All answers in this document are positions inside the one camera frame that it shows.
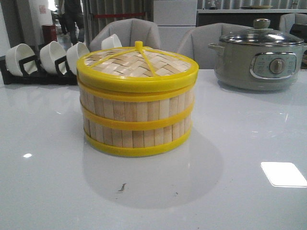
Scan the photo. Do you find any bamboo steamer basket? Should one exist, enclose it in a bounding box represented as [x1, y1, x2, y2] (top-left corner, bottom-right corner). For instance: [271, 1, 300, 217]
[83, 117, 192, 157]
[79, 82, 194, 134]

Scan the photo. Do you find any woven bamboo steamer lid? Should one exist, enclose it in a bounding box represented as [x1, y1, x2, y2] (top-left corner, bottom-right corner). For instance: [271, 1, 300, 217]
[76, 41, 199, 93]

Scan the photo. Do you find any white bowl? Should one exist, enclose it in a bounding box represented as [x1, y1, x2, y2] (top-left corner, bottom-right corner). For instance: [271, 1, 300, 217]
[5, 44, 35, 76]
[101, 34, 122, 50]
[66, 42, 90, 75]
[40, 41, 66, 74]

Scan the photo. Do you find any left grey chair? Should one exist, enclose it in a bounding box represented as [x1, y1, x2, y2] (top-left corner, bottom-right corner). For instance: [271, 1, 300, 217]
[89, 18, 161, 52]

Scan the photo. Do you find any grey chair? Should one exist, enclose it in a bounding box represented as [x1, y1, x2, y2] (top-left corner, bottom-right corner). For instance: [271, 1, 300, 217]
[279, 13, 307, 33]
[89, 18, 161, 52]
[176, 23, 249, 69]

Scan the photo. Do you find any black dish rack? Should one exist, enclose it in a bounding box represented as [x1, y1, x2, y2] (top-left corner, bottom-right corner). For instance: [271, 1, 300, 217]
[0, 54, 77, 85]

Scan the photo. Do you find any grey electric cooking pot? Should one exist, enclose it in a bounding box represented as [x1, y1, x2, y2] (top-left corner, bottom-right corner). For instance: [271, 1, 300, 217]
[208, 42, 307, 91]

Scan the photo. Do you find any person in background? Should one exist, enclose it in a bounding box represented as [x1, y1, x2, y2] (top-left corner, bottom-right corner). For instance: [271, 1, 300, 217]
[58, 0, 84, 45]

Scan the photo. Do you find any red bin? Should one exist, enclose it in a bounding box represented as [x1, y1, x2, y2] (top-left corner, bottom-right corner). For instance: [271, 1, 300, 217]
[42, 24, 58, 45]

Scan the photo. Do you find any glass pot lid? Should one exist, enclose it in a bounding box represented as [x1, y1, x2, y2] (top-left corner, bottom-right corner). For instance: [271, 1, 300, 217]
[219, 18, 304, 46]

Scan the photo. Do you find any far right grey chair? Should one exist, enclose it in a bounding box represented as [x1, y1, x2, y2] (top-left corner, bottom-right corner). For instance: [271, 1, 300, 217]
[279, 13, 307, 33]

